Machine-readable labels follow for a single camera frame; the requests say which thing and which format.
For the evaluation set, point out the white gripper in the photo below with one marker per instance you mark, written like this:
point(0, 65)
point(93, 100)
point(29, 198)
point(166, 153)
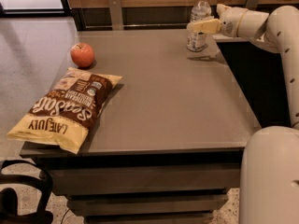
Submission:
point(231, 22)

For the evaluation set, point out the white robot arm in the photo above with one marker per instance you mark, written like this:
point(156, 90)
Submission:
point(269, 177)

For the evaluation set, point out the brown yellow chip bag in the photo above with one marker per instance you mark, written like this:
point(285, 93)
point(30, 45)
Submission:
point(66, 114)

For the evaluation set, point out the red apple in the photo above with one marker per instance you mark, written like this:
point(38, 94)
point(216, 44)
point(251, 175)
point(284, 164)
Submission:
point(82, 55)

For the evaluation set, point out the grey drawer cabinet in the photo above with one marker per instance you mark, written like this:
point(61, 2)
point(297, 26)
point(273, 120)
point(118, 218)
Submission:
point(161, 188)

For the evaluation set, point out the left metal bracket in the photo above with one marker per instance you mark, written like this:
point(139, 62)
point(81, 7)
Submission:
point(116, 17)

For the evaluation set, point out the black bag with strap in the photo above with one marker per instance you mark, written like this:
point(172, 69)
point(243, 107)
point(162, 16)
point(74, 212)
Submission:
point(25, 193)

